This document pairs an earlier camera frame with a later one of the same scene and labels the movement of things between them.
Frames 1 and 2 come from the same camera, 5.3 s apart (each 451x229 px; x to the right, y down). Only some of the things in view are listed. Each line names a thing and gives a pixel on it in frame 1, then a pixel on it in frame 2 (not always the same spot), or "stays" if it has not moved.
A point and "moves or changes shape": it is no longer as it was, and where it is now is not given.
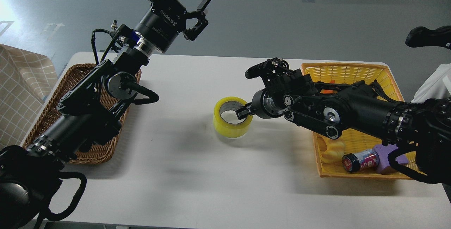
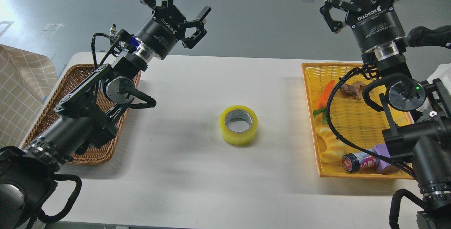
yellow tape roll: x=227 y=129 moves or changes shape
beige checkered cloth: x=26 y=78 stays
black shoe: x=421 y=36 stays
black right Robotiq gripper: x=263 y=105 -> x=377 y=23
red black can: x=366 y=159 stays
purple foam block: x=383 y=151 stays
